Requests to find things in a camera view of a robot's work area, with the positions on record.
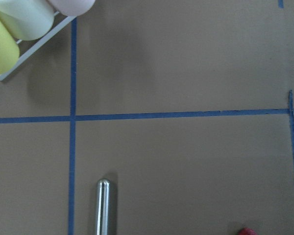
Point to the steel muddler black tip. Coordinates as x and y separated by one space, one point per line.
103 201

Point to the red strawberry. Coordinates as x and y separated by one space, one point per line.
246 231

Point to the cream cup in rack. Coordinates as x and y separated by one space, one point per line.
26 19

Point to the yellow cup in rack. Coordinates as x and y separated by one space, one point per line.
9 50

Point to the pink object in rack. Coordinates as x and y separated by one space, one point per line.
72 7

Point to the white wire rack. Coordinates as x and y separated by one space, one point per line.
60 23

